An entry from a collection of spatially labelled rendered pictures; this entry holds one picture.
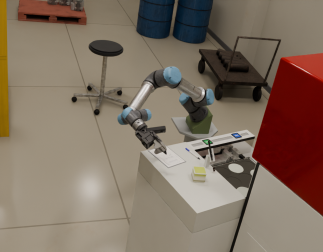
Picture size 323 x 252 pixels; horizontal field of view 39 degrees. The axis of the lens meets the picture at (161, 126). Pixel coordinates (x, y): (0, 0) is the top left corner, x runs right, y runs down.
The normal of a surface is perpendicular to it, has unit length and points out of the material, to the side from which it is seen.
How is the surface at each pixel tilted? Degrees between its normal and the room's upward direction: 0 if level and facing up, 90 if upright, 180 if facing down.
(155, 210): 90
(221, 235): 90
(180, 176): 0
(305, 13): 90
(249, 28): 90
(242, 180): 0
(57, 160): 0
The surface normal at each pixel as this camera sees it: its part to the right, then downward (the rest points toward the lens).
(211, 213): 0.52, 0.49
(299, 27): -0.95, 0.02
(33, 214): 0.14, -0.86
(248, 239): -0.84, 0.15
